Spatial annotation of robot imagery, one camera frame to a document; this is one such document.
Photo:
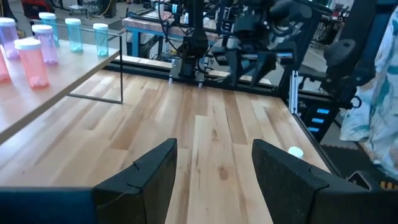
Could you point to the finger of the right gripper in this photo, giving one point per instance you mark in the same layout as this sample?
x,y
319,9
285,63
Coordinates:
x,y
262,68
236,68

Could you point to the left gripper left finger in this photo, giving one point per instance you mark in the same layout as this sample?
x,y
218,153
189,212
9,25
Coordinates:
x,y
140,193

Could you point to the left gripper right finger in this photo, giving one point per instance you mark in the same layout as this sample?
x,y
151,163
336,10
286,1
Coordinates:
x,y
289,193

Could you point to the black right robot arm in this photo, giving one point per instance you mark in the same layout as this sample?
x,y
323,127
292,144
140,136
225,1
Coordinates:
x,y
196,37

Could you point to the hazard striped black mat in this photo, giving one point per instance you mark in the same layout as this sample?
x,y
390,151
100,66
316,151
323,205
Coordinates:
x,y
357,161

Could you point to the black box blue lights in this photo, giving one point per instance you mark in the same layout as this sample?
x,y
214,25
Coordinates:
x,y
318,119

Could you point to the black office chair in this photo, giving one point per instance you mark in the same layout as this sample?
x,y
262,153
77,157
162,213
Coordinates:
x,y
340,65

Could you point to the blue legged wooden table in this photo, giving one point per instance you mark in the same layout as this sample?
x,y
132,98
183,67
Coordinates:
x,y
146,29

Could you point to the teal leaf patterned cloth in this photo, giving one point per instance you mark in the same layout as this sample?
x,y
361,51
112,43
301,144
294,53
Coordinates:
x,y
377,109

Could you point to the red black equipment case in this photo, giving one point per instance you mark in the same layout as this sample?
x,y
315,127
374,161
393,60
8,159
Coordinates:
x,y
35,7

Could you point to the silver aluminium post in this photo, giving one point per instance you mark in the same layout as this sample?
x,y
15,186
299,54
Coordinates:
x,y
293,91

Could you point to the wooden shelf black metal frame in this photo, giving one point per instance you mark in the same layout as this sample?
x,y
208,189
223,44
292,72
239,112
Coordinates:
x,y
46,84

